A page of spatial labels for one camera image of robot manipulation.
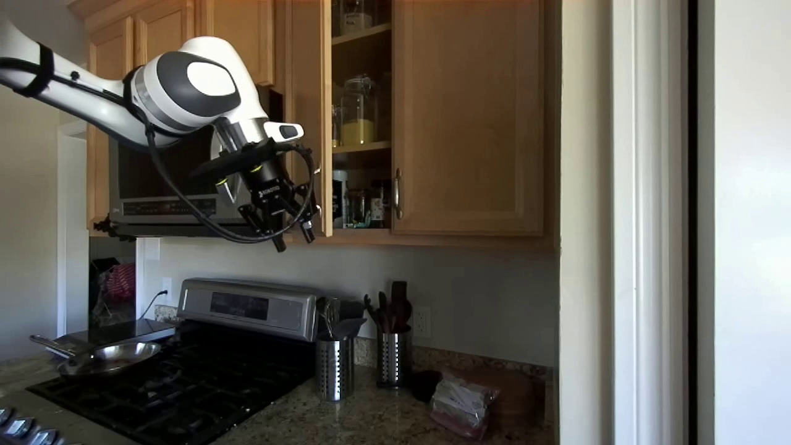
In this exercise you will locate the white door frame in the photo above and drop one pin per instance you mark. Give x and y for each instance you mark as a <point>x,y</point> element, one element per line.
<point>648,220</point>

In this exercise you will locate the steel utensil holder back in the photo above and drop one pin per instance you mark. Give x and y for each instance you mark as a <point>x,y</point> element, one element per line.
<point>394,356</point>

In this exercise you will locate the glass jar yellow contents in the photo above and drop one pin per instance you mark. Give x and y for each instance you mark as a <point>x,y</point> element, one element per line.
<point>357,115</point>

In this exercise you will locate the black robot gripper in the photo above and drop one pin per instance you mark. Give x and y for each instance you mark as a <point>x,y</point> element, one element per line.
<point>255,155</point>

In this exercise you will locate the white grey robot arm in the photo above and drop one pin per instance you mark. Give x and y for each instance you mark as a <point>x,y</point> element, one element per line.
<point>201,84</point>

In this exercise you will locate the white box in cabinet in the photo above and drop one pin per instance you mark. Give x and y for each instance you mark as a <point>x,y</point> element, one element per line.
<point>339,184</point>

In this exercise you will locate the steel utensil holder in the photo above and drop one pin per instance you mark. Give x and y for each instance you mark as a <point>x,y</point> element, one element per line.
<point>394,356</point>
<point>334,368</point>

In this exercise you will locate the silver frying pan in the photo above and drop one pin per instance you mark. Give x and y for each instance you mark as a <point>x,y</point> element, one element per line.
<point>72,358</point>

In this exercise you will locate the steel utensil holder front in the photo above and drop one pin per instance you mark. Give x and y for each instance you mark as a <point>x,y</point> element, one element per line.
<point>334,368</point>

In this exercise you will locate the stainless steel microwave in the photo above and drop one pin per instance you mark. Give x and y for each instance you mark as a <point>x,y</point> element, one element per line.
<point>143,205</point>

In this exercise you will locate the stainless steel stove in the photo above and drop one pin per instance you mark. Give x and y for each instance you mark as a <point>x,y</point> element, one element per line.
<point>234,348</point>

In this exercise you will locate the wooden cabinet door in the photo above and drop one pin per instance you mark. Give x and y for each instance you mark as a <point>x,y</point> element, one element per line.
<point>469,117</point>
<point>310,87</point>

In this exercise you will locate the closed wooden cabinet door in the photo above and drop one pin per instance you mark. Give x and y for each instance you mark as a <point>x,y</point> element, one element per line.
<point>469,117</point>

